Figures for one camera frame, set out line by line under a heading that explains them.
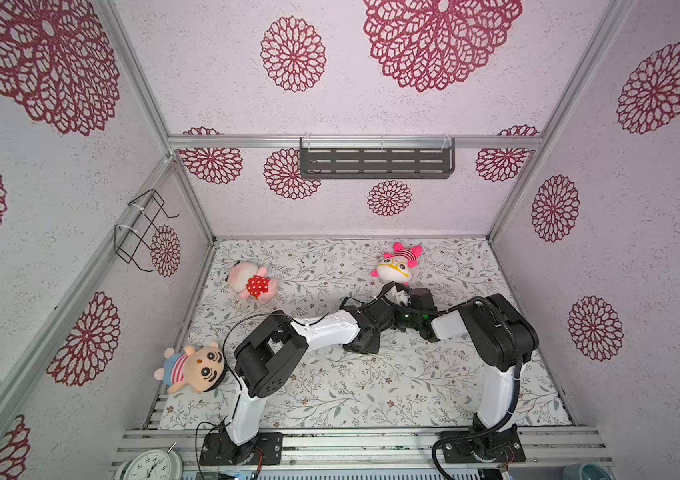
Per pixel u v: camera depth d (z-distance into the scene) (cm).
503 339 53
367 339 70
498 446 67
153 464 69
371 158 92
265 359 50
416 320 83
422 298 82
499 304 58
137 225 78
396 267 102
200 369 78
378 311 74
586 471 68
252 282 100
